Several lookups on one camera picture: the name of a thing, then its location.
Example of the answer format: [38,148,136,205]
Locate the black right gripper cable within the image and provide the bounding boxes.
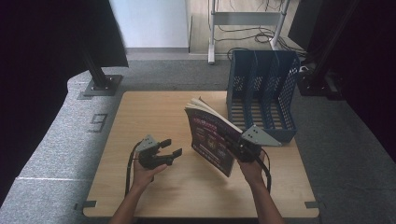
[255,147,273,194]

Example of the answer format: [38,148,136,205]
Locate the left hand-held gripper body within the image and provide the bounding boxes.
[135,133,176,171]

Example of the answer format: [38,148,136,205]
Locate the blue plastic file rack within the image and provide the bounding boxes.
[226,49,302,145]

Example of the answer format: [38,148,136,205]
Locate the black curtain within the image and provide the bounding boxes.
[288,0,396,157]
[0,0,130,207]

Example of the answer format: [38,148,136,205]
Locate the white metal stand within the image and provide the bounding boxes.
[207,0,291,65]

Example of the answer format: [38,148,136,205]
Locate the purple paperback book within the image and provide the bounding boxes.
[184,96,244,178]

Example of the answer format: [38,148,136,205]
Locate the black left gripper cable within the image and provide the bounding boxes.
[123,141,143,199]

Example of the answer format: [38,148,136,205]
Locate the black post with base plate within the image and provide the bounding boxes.
[297,0,359,101]
[81,46,124,97]

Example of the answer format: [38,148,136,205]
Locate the person's right hand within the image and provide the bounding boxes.
[237,151,267,189]

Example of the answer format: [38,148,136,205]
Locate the person's left hand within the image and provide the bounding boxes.
[131,152,169,191]

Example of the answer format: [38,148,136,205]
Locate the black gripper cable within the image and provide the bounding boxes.
[255,147,273,194]
[123,141,143,199]

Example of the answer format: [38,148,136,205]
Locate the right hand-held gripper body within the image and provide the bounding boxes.
[229,124,283,163]

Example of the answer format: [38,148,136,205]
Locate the black floor cables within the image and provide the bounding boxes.
[214,0,308,62]

